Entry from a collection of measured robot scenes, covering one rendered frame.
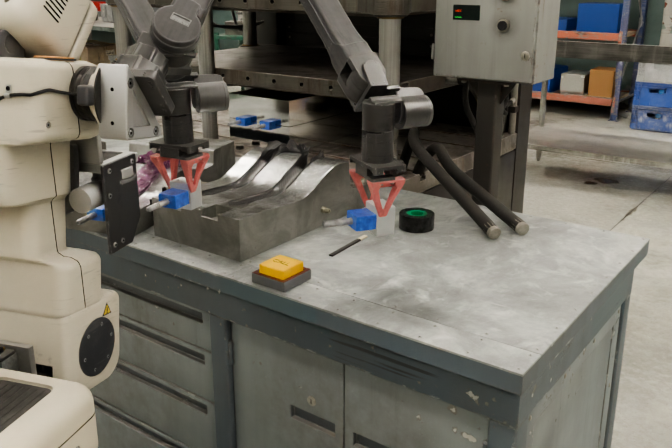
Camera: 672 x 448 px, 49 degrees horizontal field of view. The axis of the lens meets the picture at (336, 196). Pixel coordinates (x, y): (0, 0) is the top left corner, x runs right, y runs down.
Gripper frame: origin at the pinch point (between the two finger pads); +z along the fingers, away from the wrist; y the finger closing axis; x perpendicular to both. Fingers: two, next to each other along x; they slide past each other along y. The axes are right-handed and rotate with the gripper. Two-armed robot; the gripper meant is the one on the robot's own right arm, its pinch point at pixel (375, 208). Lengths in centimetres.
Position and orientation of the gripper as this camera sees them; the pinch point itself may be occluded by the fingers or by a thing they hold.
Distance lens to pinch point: 134.2
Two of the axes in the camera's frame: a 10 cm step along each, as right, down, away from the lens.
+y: -4.1, -2.8, 8.7
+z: -0.1, 9.5, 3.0
